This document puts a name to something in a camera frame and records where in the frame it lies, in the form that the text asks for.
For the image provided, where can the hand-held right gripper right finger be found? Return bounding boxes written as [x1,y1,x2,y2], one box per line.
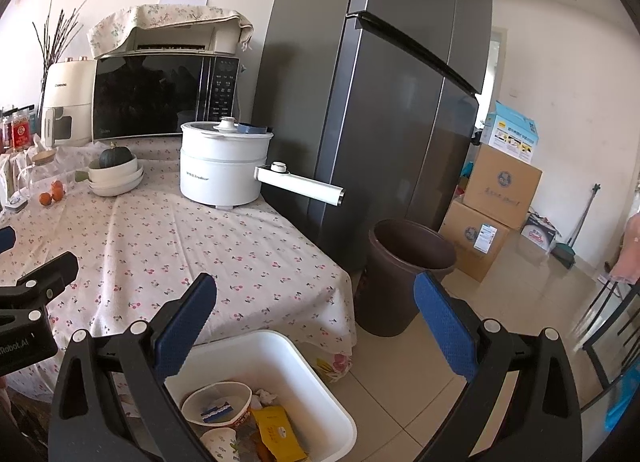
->
[413,271,583,462]

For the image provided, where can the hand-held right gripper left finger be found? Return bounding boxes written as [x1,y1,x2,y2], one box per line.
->
[47,272,218,462]

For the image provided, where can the red instant noodle cup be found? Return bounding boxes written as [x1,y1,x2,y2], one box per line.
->
[181,381,253,431]

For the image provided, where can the blue white packet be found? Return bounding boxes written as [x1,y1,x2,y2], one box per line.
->
[201,402,234,424]

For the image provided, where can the white plastic bin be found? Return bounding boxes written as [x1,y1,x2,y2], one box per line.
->
[162,329,357,462]

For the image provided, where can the yellow packet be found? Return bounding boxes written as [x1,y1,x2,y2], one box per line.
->
[250,406,307,462]

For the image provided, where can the brown waste bin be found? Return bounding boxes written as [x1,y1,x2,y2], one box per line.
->
[369,219,457,338]

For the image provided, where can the cherry print tablecloth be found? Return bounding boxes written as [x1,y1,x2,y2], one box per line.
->
[0,134,353,398]

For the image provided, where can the cardboard box white label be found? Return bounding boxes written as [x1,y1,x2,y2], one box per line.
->
[440,199,511,283]

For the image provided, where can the glass pitcher cork lid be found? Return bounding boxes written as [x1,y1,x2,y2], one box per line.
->
[17,149,76,199]

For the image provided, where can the white printed package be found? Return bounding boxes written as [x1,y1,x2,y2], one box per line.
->
[520,214,557,253]

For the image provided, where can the dark green pumpkin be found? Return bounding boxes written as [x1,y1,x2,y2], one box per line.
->
[99,141,136,170]

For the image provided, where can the dustpan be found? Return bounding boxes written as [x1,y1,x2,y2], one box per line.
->
[550,237,577,271]

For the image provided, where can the large cardboard box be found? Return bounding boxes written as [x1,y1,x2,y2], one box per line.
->
[462,143,544,231]

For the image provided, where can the white electric cooking pot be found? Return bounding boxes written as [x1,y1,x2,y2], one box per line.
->
[180,117,346,208]

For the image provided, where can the black metal chair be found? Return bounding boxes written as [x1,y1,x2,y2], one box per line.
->
[572,267,640,393]

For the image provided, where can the cream air fryer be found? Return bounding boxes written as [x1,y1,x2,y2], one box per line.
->
[40,58,98,149]

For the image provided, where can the blue cloth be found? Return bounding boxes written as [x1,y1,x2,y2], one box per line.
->
[604,372,640,434]

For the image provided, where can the black microwave oven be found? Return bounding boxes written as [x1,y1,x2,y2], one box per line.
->
[91,53,242,143]

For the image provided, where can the blue printed carton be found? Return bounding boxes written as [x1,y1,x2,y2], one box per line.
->
[482,101,542,166]

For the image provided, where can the glass pot lid white knob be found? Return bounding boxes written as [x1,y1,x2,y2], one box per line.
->
[181,117,273,138]

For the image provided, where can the dry bare branches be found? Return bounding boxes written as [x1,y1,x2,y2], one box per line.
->
[32,0,93,65]

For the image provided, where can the grey refrigerator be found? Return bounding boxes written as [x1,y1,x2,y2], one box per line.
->
[252,0,493,273]

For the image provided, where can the floral dust cloth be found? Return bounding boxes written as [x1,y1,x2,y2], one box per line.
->
[87,4,255,60]

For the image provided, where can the white boxy appliance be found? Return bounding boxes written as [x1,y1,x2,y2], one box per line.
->
[131,24,237,57]

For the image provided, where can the cream bowl green handle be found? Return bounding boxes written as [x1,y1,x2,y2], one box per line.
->
[75,154,139,184]

